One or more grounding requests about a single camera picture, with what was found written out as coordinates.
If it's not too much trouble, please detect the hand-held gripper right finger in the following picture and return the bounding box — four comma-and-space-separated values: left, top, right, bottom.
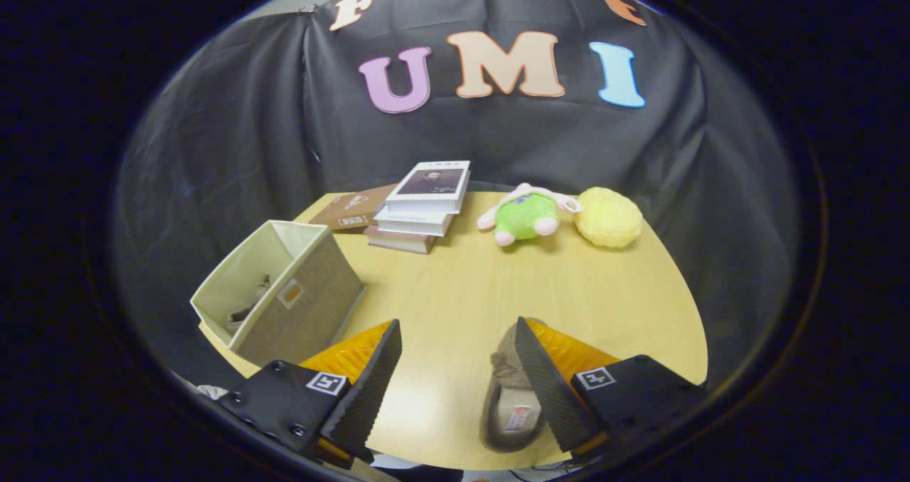
513, 316, 709, 463

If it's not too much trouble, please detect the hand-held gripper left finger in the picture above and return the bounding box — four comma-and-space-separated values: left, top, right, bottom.
213, 318, 403, 468

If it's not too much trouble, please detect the brown shoe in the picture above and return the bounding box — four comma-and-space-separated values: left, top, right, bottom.
226, 274, 272, 333
480, 317, 552, 454

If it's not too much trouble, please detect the beige fabric storage box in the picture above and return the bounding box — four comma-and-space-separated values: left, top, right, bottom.
190, 220, 368, 368

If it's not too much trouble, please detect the plain white book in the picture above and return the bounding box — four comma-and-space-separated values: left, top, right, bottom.
373, 205, 456, 238

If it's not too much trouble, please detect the green and pink plush toy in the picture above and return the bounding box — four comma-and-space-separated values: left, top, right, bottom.
476, 183, 582, 247

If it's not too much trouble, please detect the flat brown book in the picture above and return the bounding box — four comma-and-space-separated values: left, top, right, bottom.
308, 183, 399, 232

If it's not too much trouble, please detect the yellow plush ball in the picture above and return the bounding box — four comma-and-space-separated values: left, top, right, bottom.
574, 187, 644, 249

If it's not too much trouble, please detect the white portrait cover book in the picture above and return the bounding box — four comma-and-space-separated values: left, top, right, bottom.
385, 160, 471, 215

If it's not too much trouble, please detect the black backdrop cloth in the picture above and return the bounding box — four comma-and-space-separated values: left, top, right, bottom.
110, 0, 801, 390

